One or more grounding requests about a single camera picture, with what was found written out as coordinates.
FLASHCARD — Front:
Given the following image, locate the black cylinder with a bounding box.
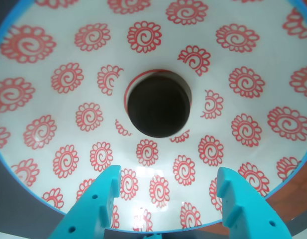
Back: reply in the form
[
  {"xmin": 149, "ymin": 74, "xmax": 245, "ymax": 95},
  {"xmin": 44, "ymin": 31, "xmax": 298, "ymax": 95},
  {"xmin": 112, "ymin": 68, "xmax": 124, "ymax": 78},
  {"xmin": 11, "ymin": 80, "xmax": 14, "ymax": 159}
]
[{"xmin": 126, "ymin": 69, "xmax": 193, "ymax": 138}]

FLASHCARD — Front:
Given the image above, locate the brown leather chessboard mat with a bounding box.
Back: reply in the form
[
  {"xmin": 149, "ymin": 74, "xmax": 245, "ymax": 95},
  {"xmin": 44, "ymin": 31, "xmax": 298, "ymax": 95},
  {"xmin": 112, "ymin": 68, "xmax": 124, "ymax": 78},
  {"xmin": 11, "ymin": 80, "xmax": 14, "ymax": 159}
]
[{"xmin": 264, "ymin": 171, "xmax": 307, "ymax": 225}]

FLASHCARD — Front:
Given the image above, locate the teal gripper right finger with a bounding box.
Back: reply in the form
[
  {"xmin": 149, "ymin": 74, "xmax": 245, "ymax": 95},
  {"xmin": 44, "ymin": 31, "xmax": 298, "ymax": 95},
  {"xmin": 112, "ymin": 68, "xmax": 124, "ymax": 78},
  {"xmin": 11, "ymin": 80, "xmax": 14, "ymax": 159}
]
[{"xmin": 216, "ymin": 166, "xmax": 293, "ymax": 239}]

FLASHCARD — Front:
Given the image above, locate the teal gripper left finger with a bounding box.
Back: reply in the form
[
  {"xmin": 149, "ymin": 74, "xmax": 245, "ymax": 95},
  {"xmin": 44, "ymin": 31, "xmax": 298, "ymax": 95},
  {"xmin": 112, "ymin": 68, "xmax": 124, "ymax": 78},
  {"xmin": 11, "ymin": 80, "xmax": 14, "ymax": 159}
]
[{"xmin": 51, "ymin": 164, "xmax": 122, "ymax": 239}]

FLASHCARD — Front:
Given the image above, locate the white bowl red flower pattern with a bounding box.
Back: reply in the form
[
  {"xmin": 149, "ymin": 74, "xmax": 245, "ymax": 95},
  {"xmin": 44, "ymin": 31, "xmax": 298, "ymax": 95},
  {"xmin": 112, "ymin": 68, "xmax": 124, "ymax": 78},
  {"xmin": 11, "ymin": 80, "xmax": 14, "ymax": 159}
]
[{"xmin": 0, "ymin": 0, "xmax": 307, "ymax": 236}]

